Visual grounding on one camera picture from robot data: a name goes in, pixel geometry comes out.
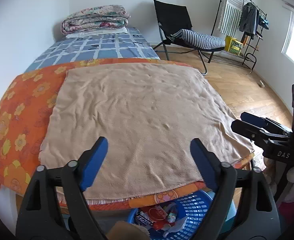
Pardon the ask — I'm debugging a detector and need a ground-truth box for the striped seat cushion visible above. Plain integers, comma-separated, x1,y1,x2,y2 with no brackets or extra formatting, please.
171,29,225,50

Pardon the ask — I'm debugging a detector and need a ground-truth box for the orange floral bed sheet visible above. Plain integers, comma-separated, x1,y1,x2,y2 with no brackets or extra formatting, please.
0,59,204,211

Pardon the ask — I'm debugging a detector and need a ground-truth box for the blue perforated plastic basket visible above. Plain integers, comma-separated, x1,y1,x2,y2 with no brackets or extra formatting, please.
127,190,212,239

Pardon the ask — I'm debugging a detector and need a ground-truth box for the striped towel on rack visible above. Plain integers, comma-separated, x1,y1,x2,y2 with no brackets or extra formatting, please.
218,0,244,37

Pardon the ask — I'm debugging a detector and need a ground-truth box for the black folding chair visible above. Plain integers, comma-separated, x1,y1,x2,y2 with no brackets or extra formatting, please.
153,0,226,76

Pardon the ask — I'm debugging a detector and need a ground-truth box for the dark jacket on rack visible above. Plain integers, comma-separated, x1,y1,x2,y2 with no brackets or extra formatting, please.
239,2,259,39

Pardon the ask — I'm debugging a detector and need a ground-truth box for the black clothes rack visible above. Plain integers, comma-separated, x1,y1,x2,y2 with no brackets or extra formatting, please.
211,0,269,72

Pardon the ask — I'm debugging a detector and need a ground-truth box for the yellow crate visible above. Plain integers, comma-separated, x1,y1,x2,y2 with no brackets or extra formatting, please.
224,36,243,56

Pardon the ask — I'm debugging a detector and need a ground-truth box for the folded floral quilt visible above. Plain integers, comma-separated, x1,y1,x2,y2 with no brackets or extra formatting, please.
61,4,130,35

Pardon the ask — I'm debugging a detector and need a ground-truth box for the blue checkered bed sheet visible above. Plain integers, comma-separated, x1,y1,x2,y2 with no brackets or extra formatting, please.
26,28,159,72

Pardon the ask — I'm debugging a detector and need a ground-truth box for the white plastic wrapper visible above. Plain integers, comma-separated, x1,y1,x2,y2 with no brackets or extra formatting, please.
162,217,188,237

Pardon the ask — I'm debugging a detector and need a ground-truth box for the beige fleece blanket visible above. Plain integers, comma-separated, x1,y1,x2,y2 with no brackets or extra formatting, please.
39,63,254,200

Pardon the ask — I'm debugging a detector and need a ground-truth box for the right hand in glove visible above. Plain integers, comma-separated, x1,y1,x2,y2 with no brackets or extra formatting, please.
263,157,294,205

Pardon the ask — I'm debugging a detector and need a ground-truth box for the red tissue pack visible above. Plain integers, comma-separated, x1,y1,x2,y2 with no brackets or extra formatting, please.
134,205,175,231

